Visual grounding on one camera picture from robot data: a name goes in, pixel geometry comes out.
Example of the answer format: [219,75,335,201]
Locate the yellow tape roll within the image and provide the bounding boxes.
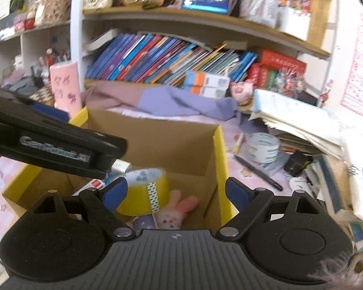
[116,168,170,216]

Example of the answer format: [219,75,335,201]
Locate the orange and blue carton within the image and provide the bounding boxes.
[184,85,229,99]
[184,70,230,88]

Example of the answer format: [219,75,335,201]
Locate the clear tape roll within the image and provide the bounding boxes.
[244,132,281,164]

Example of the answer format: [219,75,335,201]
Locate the small display screen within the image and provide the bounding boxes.
[181,0,232,14]

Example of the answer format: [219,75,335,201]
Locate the cartoon wall sticker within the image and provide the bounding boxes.
[319,80,335,108]

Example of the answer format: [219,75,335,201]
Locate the black power adapter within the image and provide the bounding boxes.
[284,151,309,177]

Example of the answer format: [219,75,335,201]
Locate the white stationery boxes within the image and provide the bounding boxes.
[240,0,312,41]

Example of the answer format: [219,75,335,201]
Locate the white and blue tube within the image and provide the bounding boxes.
[110,160,132,174]

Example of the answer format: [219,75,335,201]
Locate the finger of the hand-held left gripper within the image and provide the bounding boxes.
[32,103,71,124]
[92,130,128,161]

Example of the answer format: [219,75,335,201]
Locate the grey fuzzy charm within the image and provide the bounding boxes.
[307,245,363,290]

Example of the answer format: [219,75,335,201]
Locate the pen holders with brushes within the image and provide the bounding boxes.
[32,47,71,76]

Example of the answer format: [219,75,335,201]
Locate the black pen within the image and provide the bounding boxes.
[234,155,283,191]

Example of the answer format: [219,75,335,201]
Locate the pale purple pouch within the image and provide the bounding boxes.
[131,216,156,232]

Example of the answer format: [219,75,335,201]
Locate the pink pig plush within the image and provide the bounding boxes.
[230,79,256,105]

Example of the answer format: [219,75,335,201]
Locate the cluster of small figurines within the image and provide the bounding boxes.
[274,69,306,97]

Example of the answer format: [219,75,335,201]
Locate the white bookshelf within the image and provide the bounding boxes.
[0,0,339,97]

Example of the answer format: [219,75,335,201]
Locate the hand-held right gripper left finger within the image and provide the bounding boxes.
[20,178,136,243]

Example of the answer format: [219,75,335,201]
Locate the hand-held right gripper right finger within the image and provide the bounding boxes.
[216,178,334,243]

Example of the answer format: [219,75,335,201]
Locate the yellow cardboard box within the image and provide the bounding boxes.
[1,106,239,233]

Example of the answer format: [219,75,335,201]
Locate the pink bunny glove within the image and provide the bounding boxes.
[153,189,200,230]

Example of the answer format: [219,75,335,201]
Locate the stack of papers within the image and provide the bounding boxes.
[251,89,345,160]

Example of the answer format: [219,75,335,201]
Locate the pile of papers and books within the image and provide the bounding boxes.
[345,127,363,221]

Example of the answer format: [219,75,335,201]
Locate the yellow marker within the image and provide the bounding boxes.
[234,132,245,154]

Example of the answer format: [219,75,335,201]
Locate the wooden chessboard box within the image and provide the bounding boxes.
[29,83,55,108]

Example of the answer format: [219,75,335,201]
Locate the grey clothing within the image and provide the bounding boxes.
[3,69,46,94]

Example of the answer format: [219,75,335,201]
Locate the red thick books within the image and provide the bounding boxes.
[248,48,307,89]

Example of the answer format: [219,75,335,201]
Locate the pink cylinder with stickers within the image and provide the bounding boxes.
[49,61,82,114]

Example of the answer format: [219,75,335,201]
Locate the pink alphabet wall poster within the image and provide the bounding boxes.
[340,14,363,118]

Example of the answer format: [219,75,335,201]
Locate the pink checked tablecloth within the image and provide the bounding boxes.
[0,106,291,278]

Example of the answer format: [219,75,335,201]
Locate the purple cloth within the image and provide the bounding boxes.
[136,86,239,120]

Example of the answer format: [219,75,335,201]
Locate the woven bamboo panel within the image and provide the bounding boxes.
[309,0,332,49]

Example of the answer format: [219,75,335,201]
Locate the row of colourful books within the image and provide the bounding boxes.
[85,32,257,87]

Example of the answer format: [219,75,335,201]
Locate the white cloud sticker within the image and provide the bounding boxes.
[289,177,313,200]

